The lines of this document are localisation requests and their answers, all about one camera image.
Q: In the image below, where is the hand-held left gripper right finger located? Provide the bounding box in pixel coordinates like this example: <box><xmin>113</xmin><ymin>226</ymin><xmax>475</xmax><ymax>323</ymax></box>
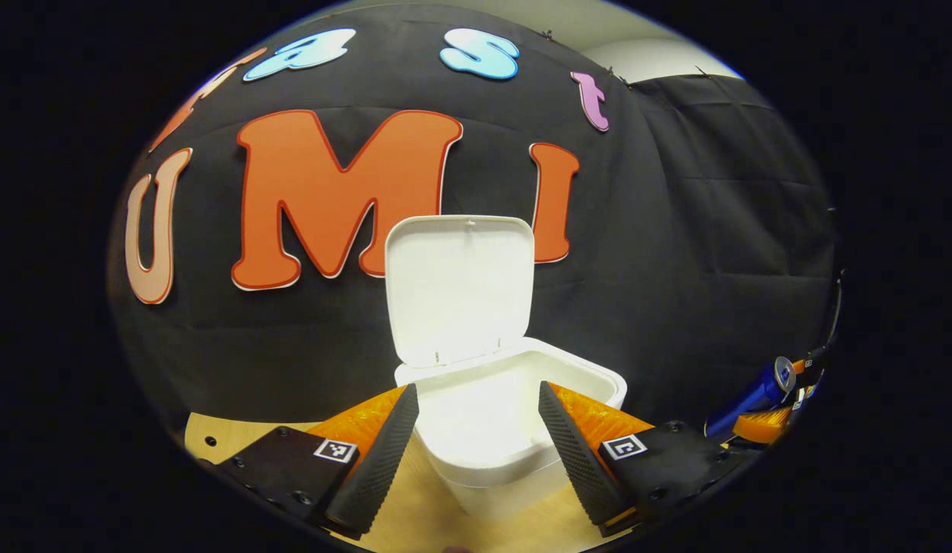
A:
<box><xmin>537</xmin><ymin>380</ymin><xmax>761</xmax><ymax>538</ymax></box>

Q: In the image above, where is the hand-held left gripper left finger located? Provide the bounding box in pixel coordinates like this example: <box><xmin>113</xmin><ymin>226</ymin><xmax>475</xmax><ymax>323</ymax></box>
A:
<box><xmin>215</xmin><ymin>382</ymin><xmax>421</xmax><ymax>540</ymax></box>

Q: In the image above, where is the blue pop can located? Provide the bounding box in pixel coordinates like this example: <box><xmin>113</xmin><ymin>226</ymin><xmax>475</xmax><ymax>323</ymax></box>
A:
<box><xmin>705</xmin><ymin>356</ymin><xmax>798</xmax><ymax>440</ymax></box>

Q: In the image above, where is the white desktop garbage bin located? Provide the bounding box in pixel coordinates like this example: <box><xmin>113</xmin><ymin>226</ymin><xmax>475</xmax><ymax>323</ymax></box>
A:
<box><xmin>384</xmin><ymin>215</ymin><xmax>629</xmax><ymax>523</ymax></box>

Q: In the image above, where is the wooden desktop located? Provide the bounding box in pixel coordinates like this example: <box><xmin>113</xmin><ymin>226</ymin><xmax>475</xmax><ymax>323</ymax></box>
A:
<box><xmin>184</xmin><ymin>412</ymin><xmax>638</xmax><ymax>553</ymax></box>

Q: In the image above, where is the black backdrop cloth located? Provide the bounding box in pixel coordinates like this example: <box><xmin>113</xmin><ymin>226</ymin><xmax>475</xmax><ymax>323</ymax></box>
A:
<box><xmin>107</xmin><ymin>4</ymin><xmax>841</xmax><ymax>454</ymax></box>

